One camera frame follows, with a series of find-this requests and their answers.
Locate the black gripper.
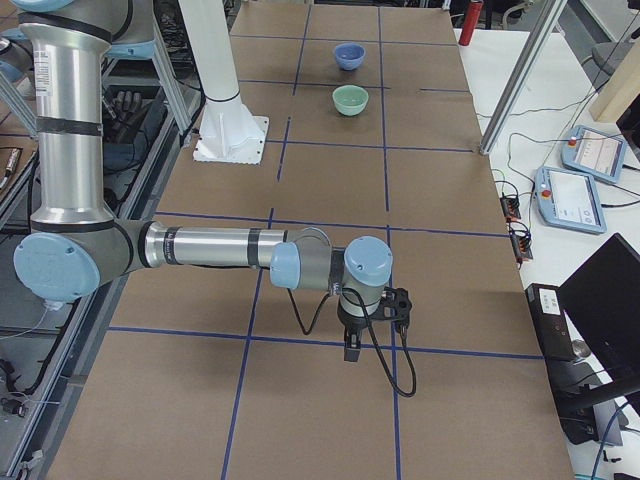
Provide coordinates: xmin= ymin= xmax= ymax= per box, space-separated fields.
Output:
xmin=337 ymin=304 xmax=370 ymax=362

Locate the blue bowl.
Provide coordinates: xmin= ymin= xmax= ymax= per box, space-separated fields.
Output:
xmin=333 ymin=42 xmax=366 ymax=71

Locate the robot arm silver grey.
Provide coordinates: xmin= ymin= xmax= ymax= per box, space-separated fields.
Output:
xmin=13 ymin=1 xmax=409 ymax=361

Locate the green bowl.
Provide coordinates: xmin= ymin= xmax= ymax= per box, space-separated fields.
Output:
xmin=332 ymin=85 xmax=369 ymax=117

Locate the orange terminal board near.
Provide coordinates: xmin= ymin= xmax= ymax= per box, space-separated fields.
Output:
xmin=507 ymin=220 xmax=533 ymax=266

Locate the orange terminal board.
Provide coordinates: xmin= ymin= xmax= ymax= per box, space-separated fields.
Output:
xmin=500 ymin=194 xmax=521 ymax=221
xmin=507 ymin=220 xmax=533 ymax=266

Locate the orange terminal board far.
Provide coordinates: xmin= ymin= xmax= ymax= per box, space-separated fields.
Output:
xmin=500 ymin=194 xmax=521 ymax=221

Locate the black box device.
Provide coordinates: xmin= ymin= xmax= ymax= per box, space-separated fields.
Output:
xmin=525 ymin=283 xmax=623 ymax=446

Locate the black laptop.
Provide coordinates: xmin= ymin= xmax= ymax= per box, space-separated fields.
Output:
xmin=559 ymin=233 xmax=639 ymax=375

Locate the near teach pendant tablet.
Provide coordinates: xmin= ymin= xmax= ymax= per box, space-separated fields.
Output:
xmin=534 ymin=166 xmax=607 ymax=235

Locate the teach pendant tablet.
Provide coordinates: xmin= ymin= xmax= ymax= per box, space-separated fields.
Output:
xmin=561 ymin=125 xmax=628 ymax=184
xmin=534 ymin=166 xmax=607 ymax=235

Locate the far teach pendant tablet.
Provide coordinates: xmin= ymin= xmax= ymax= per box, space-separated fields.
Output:
xmin=561 ymin=125 xmax=628 ymax=184

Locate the red cylinder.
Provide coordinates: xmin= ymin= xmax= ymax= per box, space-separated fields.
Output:
xmin=458 ymin=0 xmax=484 ymax=46

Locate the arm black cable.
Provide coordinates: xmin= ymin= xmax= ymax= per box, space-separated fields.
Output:
xmin=287 ymin=287 xmax=417 ymax=399

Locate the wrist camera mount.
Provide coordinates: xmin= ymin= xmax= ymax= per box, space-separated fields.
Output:
xmin=371 ymin=287 xmax=412 ymax=335

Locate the white pedestal column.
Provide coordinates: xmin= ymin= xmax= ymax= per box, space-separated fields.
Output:
xmin=179 ymin=0 xmax=269 ymax=165

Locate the aluminium frame post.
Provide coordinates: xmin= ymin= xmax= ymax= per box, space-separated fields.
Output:
xmin=479 ymin=0 xmax=568 ymax=155

